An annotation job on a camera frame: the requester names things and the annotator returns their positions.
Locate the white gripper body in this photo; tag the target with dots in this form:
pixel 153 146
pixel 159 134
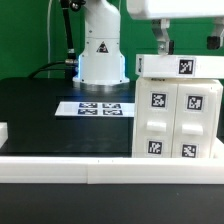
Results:
pixel 174 9

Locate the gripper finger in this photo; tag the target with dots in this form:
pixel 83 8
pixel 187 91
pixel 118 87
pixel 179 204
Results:
pixel 216 39
pixel 165 46

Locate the small white cabinet top block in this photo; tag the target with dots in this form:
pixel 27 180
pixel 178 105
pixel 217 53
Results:
pixel 180 66

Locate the white cabinet body box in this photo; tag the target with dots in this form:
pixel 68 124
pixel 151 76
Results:
pixel 146 80

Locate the white marker base sheet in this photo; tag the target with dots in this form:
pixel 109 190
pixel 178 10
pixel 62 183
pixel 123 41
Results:
pixel 95 109

